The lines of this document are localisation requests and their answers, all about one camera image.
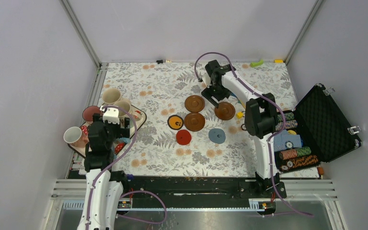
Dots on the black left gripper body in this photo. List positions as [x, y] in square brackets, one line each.
[115, 131]

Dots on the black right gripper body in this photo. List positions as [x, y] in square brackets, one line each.
[212, 83]

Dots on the brown wooden coaster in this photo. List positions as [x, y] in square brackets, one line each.
[224, 111]
[194, 121]
[194, 103]

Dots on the brown wooden coaster top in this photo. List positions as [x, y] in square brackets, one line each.
[194, 103]

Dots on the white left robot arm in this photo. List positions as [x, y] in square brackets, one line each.
[103, 187]

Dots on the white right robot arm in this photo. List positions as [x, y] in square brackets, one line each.
[260, 121]

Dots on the blue-grey round coaster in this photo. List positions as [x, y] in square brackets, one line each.
[217, 135]

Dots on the yellow black-rimmed coaster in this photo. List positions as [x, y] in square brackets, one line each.
[175, 122]

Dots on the red round coaster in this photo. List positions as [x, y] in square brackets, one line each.
[183, 137]

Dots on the pink mug dark rim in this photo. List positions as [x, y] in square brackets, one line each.
[88, 113]

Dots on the blue mug yellow inside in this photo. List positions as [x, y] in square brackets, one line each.
[123, 140]

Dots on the pink mug white inside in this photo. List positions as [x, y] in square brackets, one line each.
[75, 137]

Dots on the small yellow toy cube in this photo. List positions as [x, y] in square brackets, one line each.
[240, 115]

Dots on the cream mug far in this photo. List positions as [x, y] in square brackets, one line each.
[111, 96]

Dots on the white mushroom pattern tray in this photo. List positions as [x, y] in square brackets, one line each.
[139, 116]

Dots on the green plastic block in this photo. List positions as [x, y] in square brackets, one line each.
[257, 64]

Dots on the floral tablecloth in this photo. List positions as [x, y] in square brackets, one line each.
[160, 91]

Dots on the black poker chip case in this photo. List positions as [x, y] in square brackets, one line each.
[324, 132]

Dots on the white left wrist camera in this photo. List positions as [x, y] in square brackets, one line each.
[110, 115]

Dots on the cream mug with handle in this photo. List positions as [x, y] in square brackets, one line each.
[125, 104]

